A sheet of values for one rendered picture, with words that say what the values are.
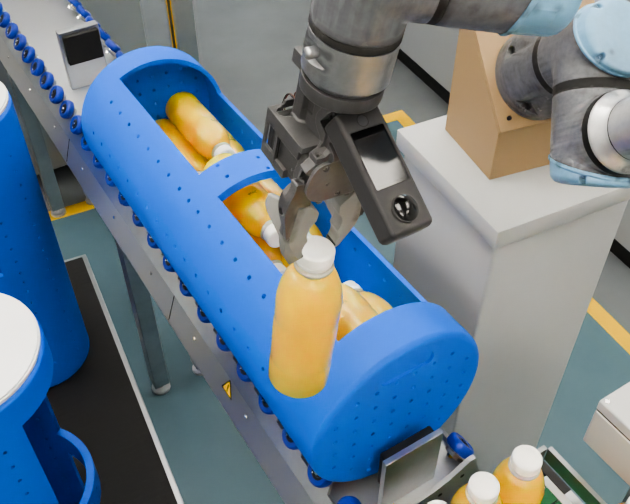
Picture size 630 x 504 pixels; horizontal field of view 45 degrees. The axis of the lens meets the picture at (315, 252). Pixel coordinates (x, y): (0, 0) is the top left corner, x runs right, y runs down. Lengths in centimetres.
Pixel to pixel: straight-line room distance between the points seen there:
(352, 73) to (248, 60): 338
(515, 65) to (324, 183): 66
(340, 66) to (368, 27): 4
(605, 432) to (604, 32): 55
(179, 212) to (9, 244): 81
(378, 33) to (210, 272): 65
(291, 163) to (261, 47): 340
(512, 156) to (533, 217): 12
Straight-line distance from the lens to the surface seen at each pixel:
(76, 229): 308
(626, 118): 106
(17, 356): 129
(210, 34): 422
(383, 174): 63
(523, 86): 127
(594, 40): 114
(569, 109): 115
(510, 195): 134
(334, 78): 60
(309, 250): 76
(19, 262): 203
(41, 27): 239
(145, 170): 134
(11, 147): 188
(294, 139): 67
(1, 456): 133
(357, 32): 58
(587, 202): 137
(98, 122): 151
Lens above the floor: 198
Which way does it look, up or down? 44 degrees down
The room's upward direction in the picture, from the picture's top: straight up
